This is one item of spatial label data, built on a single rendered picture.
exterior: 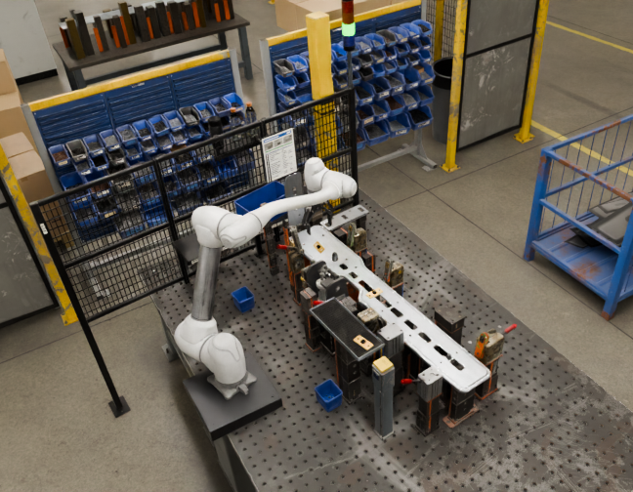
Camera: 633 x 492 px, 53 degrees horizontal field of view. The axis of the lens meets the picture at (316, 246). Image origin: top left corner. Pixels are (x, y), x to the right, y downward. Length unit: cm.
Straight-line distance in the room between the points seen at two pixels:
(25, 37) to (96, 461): 619
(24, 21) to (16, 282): 489
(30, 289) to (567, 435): 350
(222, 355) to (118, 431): 134
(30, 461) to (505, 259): 349
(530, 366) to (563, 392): 20
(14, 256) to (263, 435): 231
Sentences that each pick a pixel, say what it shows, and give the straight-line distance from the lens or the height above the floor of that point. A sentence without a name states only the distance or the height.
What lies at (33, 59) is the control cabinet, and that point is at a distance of 915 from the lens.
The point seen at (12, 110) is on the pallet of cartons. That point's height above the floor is 72.
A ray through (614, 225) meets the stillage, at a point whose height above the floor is 50.
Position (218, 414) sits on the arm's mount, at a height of 77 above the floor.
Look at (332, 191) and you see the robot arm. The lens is 303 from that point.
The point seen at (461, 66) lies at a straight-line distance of 557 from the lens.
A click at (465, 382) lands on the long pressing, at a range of 280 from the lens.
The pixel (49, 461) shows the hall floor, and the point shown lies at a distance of 419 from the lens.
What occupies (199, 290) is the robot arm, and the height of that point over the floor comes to 119.
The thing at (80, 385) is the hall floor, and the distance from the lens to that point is 449.
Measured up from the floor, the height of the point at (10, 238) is 80.
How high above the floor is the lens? 314
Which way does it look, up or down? 38 degrees down
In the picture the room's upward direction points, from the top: 5 degrees counter-clockwise
